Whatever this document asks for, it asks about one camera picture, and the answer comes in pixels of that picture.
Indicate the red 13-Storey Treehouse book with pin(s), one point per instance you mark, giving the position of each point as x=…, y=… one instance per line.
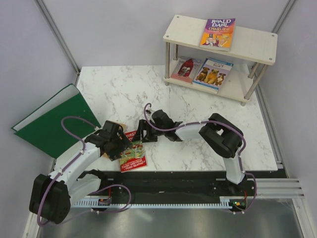
x=133, y=158

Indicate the Why Do Dogs Bark book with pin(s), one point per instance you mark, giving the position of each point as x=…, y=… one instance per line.
x=212, y=74

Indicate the aluminium rail frame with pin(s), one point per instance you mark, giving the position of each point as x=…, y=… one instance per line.
x=279, y=188

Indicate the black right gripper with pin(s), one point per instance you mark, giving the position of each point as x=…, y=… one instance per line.
x=143, y=126

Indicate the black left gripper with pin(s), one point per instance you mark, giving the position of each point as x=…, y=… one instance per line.
x=124, y=144

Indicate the white slotted cable duct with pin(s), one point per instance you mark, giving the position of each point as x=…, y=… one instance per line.
x=95, y=202

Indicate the Charlie Chocolate Factory book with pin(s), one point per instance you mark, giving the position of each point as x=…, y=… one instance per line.
x=218, y=34

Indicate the orange Charlie portrait book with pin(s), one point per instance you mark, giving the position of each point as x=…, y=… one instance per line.
x=113, y=133

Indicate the red house cover book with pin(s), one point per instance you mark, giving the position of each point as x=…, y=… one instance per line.
x=186, y=69

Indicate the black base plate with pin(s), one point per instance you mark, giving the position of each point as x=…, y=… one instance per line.
x=169, y=187

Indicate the green ring binder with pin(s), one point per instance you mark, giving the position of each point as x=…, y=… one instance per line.
x=43, y=129

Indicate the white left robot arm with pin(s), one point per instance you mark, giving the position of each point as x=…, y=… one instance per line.
x=54, y=194

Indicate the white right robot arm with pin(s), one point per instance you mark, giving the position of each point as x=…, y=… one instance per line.
x=223, y=137

